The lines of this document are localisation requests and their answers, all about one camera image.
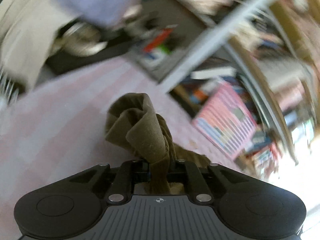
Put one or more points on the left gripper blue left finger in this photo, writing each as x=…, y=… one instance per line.
x=128, y=175

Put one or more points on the pink checkered cartoon desk mat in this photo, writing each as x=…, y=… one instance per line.
x=58, y=129

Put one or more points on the red tassel ornament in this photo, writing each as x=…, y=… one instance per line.
x=158, y=40

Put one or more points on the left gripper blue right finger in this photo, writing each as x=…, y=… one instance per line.
x=189, y=175

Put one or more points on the leaning white paperback book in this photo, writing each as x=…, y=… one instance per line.
x=206, y=74

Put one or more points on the brown velvet garment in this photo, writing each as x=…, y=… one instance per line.
x=133, y=124

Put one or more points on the white wooden bookshelf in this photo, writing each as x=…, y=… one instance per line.
x=280, y=90

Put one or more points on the pink keyboard learning tablet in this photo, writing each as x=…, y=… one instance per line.
x=225, y=121

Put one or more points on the brass round tin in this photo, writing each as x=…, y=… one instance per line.
x=83, y=40

